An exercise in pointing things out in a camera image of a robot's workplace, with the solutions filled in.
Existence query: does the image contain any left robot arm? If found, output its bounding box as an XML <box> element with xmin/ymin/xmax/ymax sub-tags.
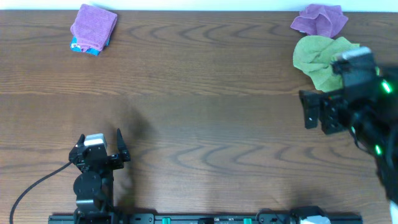
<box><xmin>69</xmin><ymin>129</ymin><xmax>131</xmax><ymax>224</ymax></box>

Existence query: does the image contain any purple microfiber cloth with label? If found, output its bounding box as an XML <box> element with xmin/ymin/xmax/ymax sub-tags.
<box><xmin>70</xmin><ymin>4</ymin><xmax>118</xmax><ymax>39</ymax></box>

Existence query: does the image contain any folded blue cloth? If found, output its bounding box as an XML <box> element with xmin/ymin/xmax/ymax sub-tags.
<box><xmin>70</xmin><ymin>36</ymin><xmax>110</xmax><ymax>56</ymax></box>

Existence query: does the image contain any crumpled green cloth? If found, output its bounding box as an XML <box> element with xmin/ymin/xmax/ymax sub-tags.
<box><xmin>292</xmin><ymin>35</ymin><xmax>360</xmax><ymax>92</ymax></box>

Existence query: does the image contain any crumpled purple cloth at back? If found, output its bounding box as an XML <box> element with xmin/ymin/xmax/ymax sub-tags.
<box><xmin>290</xmin><ymin>4</ymin><xmax>348</xmax><ymax>38</ymax></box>

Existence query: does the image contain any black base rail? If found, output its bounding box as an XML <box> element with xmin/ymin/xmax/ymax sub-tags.
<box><xmin>48</xmin><ymin>213</ymin><xmax>363</xmax><ymax>224</ymax></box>

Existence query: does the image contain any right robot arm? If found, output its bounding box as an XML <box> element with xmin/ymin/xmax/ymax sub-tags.
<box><xmin>299</xmin><ymin>47</ymin><xmax>397</xmax><ymax>223</ymax></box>

